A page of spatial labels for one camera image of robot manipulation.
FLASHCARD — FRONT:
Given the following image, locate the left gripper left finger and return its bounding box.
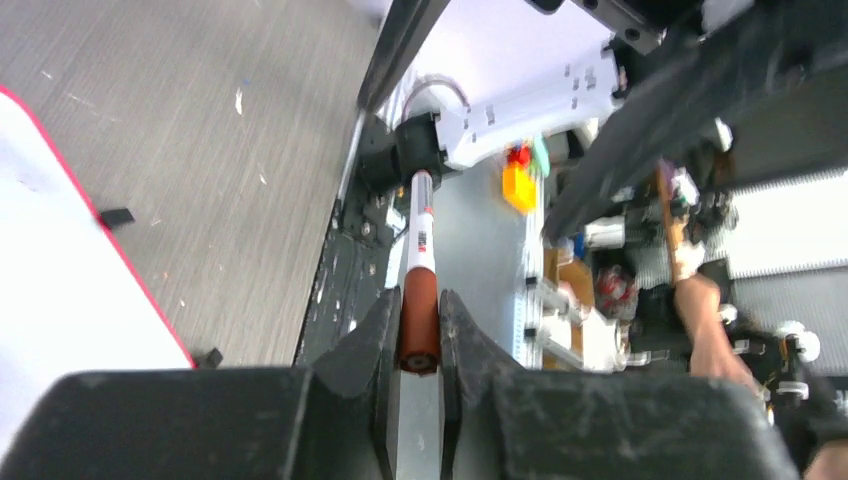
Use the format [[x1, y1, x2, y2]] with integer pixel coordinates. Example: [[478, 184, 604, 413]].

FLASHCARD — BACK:
[[1, 289, 401, 479]]

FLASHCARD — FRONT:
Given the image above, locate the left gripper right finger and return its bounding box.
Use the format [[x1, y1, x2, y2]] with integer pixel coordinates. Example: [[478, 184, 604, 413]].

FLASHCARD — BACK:
[[440, 290, 798, 479]]

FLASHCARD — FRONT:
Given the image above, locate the pink framed whiteboard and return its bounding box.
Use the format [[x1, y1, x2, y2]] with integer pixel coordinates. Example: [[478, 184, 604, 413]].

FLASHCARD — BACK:
[[1, 89, 193, 449]]

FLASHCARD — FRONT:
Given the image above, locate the person forearm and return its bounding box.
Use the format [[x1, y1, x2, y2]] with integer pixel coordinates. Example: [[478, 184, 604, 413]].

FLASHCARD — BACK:
[[674, 274, 760, 395]]

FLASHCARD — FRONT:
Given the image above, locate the white marker pen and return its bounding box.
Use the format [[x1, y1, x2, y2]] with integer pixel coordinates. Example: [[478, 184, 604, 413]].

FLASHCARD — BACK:
[[398, 170, 440, 375]]

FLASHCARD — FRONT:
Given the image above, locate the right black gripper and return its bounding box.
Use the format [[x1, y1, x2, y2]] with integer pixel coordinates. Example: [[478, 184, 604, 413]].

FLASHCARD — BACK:
[[542, 1, 847, 242]]

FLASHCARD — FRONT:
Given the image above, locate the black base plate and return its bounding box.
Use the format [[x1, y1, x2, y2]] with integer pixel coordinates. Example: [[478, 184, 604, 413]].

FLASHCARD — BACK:
[[293, 173, 395, 365]]

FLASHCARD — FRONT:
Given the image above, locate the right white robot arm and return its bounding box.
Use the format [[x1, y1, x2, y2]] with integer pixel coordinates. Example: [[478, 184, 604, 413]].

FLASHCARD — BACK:
[[354, 1, 847, 240]]

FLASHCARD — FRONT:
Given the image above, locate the brown marker cap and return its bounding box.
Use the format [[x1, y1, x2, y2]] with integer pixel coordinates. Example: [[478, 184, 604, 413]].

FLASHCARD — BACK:
[[397, 267, 441, 376]]

